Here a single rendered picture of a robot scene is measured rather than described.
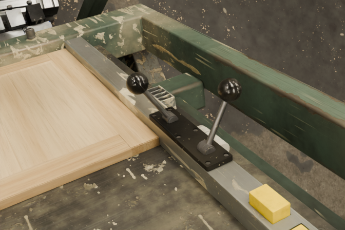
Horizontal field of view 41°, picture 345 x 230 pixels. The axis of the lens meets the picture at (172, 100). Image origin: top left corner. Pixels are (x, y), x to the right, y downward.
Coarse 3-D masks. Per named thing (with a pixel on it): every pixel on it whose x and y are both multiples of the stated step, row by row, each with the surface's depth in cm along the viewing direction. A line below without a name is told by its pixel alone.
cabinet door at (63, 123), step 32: (32, 64) 121; (64, 64) 118; (0, 96) 107; (32, 96) 105; (64, 96) 103; (96, 96) 101; (0, 128) 93; (32, 128) 92; (64, 128) 91; (96, 128) 89; (128, 128) 87; (0, 160) 83; (32, 160) 82; (64, 160) 81; (96, 160) 80; (0, 192) 75; (32, 192) 75
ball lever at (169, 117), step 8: (136, 72) 76; (128, 80) 75; (136, 80) 75; (144, 80) 75; (128, 88) 76; (136, 88) 75; (144, 88) 76; (152, 96) 79; (160, 104) 80; (168, 112) 83; (168, 120) 82; (176, 120) 82
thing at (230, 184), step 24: (72, 48) 122; (96, 72) 108; (120, 72) 105; (120, 96) 97; (144, 96) 94; (144, 120) 88; (168, 144) 81; (192, 168) 75; (216, 168) 71; (240, 168) 70; (216, 192) 69; (240, 192) 65; (240, 216) 65; (288, 216) 60
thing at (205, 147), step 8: (224, 80) 70; (232, 80) 70; (224, 88) 70; (232, 88) 69; (240, 88) 70; (224, 96) 70; (232, 96) 70; (224, 104) 71; (216, 120) 72; (216, 128) 72; (208, 136) 73; (200, 144) 73; (208, 144) 73; (208, 152) 72
